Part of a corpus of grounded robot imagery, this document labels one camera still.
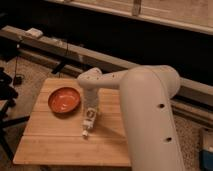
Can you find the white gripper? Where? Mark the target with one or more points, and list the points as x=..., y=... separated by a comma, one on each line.
x=90, y=99

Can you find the white plastic bottle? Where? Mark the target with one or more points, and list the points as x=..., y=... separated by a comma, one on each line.
x=90, y=116

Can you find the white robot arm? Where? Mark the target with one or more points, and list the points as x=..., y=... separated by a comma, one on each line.
x=145, y=93

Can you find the orange ceramic bowl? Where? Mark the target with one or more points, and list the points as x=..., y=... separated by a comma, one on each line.
x=64, y=100

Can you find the wooden table board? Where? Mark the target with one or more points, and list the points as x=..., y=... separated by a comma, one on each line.
x=50, y=139

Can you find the black tripod stand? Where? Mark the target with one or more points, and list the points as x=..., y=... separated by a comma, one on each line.
x=8, y=94

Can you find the white box on beam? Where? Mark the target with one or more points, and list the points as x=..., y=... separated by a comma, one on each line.
x=33, y=32

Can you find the long wooden beam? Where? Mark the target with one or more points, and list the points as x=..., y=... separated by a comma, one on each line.
x=190, y=89

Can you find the blue white box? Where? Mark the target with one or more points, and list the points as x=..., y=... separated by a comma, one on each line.
x=206, y=152

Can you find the wooden shelf ledge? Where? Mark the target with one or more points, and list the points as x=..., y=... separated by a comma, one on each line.
x=193, y=15

